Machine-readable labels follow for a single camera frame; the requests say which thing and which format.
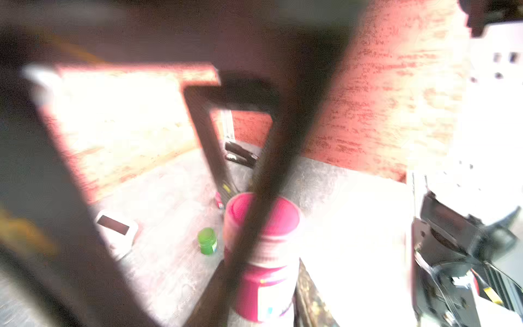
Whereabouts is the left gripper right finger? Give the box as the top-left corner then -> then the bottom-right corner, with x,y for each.
294,261 -> 339,327

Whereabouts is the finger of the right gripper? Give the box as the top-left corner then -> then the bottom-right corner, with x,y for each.
183,83 -> 279,198
1,1 -> 368,326

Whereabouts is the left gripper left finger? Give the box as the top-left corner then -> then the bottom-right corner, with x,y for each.
184,261 -> 229,327

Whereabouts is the pink paint jar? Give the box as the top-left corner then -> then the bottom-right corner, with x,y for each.
215,192 -> 225,210
233,197 -> 302,323

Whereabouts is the green paint jar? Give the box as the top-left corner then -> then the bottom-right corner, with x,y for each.
197,228 -> 217,256

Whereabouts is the black stapler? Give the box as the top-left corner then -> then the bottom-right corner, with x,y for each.
225,142 -> 258,169

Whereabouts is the pink calculator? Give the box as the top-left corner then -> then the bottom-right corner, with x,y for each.
95,210 -> 139,261

